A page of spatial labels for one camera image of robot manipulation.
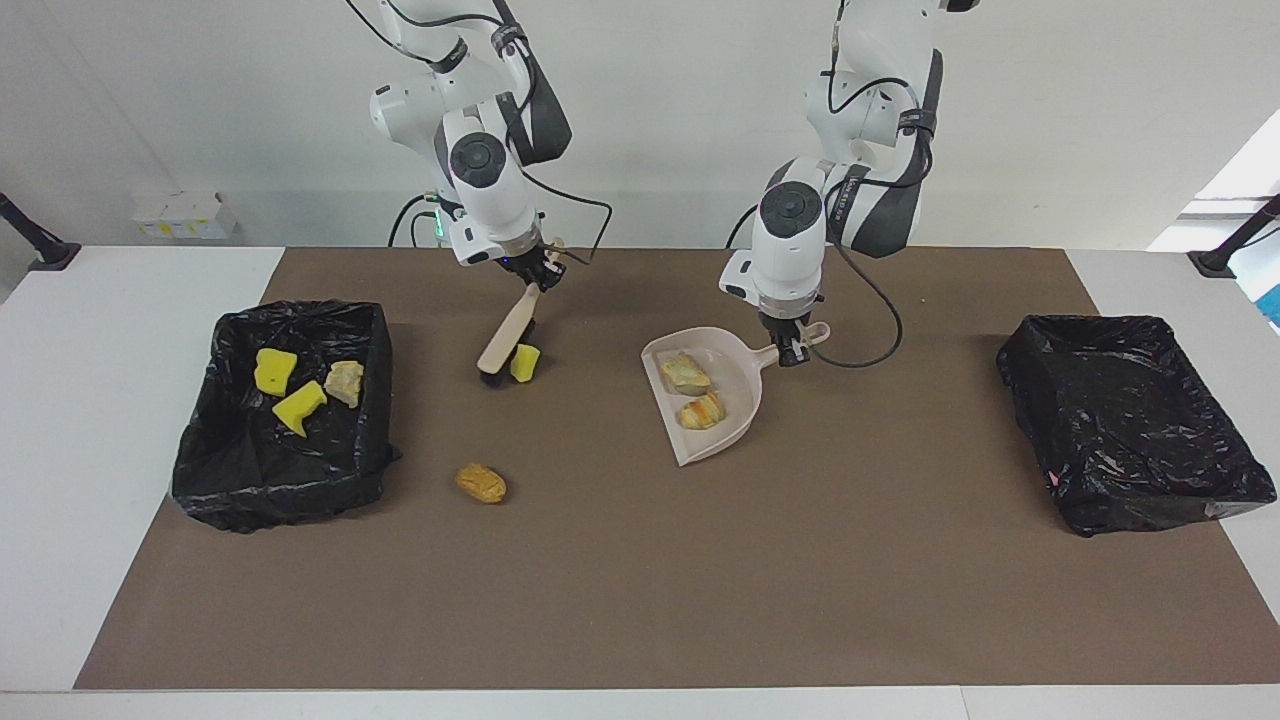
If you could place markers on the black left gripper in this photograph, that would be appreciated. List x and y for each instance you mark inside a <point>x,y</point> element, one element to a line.
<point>785,322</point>

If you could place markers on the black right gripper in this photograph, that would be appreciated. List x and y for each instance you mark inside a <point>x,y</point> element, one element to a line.
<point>527,262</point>

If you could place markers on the beige brush black bristles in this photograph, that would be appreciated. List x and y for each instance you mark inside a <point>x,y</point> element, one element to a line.
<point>508,325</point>

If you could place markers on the beige plastic dustpan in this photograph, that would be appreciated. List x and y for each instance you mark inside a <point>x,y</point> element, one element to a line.
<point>740,370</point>

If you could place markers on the pale bread chunk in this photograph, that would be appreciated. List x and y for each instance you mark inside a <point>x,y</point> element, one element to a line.
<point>686,373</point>

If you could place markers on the striped croissant piece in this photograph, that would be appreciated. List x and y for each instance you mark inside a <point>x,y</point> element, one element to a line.
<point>345,383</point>
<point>701,411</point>

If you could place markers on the brown bread roll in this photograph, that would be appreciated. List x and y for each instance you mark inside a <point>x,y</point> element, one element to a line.
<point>481,483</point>

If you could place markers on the green yellow sponge piece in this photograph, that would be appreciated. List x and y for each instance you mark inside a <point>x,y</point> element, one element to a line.
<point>298,408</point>

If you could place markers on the yellow sponge piece dark dot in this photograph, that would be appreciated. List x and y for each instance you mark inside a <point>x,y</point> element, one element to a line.
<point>275,370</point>

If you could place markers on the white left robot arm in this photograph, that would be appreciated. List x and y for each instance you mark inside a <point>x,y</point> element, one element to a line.
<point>790,250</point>

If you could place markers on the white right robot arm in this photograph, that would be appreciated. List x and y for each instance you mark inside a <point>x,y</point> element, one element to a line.
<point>490,190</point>

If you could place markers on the black bag bin pink spot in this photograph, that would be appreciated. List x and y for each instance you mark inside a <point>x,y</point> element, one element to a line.
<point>1130,420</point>

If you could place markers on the black bag lined bin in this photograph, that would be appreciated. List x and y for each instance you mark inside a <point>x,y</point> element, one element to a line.
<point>230,470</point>

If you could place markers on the brown table mat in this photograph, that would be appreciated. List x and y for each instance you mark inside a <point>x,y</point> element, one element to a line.
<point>640,620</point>

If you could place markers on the white cardboard box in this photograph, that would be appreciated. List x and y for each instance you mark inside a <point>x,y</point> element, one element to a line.
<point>185,215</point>

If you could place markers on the blue object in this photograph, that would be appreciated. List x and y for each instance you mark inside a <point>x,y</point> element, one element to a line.
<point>1272,303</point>

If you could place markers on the black camera stand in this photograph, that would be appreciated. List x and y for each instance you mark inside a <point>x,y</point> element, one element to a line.
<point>1230,245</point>
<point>40,245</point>

